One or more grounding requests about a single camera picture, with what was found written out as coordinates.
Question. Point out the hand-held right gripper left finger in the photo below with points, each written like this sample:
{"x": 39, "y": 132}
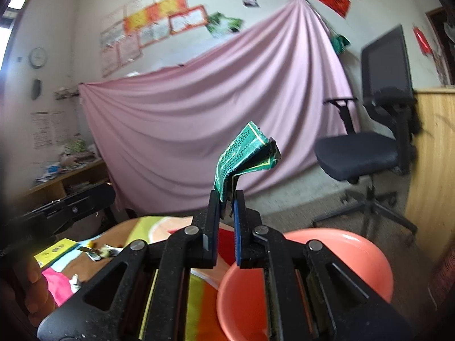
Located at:
{"x": 209, "y": 220}

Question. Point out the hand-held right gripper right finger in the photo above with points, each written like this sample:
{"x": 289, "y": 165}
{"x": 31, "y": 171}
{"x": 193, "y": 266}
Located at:
{"x": 238, "y": 235}

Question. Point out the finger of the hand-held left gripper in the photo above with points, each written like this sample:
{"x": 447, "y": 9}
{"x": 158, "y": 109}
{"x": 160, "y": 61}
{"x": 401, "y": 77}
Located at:
{"x": 89, "y": 202}

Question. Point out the small green white wrapper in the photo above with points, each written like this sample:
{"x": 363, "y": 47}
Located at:
{"x": 103, "y": 252}

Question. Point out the pink plastic basin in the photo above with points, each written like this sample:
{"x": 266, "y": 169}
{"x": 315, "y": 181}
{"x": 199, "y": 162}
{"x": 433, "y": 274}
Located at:
{"x": 241, "y": 291}

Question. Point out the green carton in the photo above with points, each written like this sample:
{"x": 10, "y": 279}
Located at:
{"x": 241, "y": 151}

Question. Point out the person's left hand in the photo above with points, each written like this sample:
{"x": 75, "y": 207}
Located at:
{"x": 37, "y": 291}

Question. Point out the wooden shelf desk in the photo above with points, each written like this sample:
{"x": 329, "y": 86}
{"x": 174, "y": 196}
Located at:
{"x": 71, "y": 181}

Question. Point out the yellow book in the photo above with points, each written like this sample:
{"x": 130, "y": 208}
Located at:
{"x": 53, "y": 254}

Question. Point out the pile of papers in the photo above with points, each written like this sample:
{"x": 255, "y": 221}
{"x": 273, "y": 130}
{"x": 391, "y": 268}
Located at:
{"x": 60, "y": 165}

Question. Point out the green artificial plant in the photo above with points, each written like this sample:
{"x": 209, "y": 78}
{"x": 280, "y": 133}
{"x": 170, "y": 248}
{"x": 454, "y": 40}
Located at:
{"x": 78, "y": 145}

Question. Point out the multicolour patchwork blanket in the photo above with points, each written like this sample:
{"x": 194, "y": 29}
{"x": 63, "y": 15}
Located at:
{"x": 58, "y": 284}

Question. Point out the pink hanging bedsheet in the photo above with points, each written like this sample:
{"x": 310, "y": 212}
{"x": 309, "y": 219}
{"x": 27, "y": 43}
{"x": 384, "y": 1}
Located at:
{"x": 195, "y": 113}

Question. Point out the black cap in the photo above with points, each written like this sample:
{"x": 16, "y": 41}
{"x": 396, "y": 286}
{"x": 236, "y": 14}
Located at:
{"x": 36, "y": 89}

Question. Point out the black office chair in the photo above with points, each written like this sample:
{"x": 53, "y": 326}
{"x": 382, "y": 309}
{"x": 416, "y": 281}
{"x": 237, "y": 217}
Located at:
{"x": 355, "y": 156}

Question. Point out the green flower photo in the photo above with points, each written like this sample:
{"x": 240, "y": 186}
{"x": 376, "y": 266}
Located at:
{"x": 217, "y": 24}
{"x": 234, "y": 25}

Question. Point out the blue brown printed curtain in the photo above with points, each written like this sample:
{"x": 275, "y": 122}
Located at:
{"x": 444, "y": 280}

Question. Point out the green hanging pouch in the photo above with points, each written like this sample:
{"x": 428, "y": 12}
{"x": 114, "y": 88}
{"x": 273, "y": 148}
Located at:
{"x": 340, "y": 43}

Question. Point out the small dark photo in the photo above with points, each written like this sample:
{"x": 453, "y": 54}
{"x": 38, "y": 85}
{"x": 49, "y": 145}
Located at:
{"x": 249, "y": 0}

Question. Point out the red hanging packet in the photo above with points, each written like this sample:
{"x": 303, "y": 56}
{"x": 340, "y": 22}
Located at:
{"x": 421, "y": 39}

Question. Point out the narrow white wall chart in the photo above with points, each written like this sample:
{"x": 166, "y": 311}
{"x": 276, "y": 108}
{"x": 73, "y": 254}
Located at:
{"x": 58, "y": 128}

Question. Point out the round wall clock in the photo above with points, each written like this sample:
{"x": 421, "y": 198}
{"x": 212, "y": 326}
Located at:
{"x": 38, "y": 57}

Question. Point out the group of wall certificates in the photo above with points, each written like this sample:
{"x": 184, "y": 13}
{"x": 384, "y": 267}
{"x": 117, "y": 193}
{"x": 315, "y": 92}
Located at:
{"x": 156, "y": 14}

